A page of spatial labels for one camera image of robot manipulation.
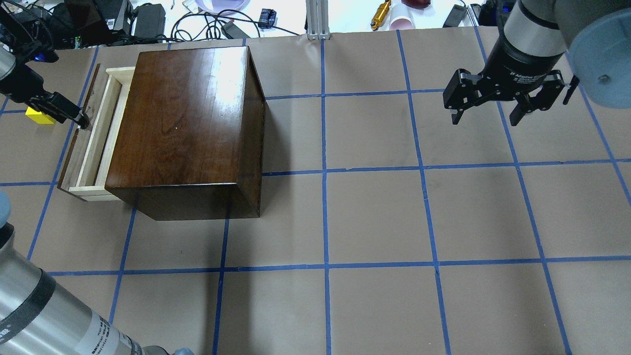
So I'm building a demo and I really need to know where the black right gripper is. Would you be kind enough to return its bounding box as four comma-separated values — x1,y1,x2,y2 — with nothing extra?
443,68,565,127

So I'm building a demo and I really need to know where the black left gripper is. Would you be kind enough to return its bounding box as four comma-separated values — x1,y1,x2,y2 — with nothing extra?
0,65,90,130

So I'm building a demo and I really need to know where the wooden drawer with white handle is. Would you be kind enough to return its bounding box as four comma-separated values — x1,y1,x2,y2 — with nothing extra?
57,65,135,202

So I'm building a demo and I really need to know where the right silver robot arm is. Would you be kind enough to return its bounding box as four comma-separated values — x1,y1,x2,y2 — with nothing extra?
443,0,631,126

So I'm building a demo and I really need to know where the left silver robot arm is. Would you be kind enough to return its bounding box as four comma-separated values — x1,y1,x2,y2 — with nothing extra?
0,193,167,355

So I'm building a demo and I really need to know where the yellow block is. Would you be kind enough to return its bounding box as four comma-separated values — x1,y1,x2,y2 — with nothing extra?
25,107,56,124

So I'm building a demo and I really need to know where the dark wooden drawer cabinet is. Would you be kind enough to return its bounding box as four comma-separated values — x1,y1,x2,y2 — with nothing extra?
105,46,267,221

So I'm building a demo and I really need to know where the pink cup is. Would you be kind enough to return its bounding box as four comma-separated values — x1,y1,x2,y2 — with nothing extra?
388,14,415,30

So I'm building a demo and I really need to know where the black power adapter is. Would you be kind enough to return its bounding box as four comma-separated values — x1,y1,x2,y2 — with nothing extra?
133,3,166,38

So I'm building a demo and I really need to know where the yellow brass tool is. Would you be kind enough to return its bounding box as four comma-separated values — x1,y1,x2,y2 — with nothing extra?
370,0,391,31

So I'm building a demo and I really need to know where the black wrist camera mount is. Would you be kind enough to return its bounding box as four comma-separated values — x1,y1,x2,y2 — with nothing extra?
1,7,59,65

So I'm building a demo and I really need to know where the aluminium frame post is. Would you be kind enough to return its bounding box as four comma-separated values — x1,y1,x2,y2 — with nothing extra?
306,0,331,41

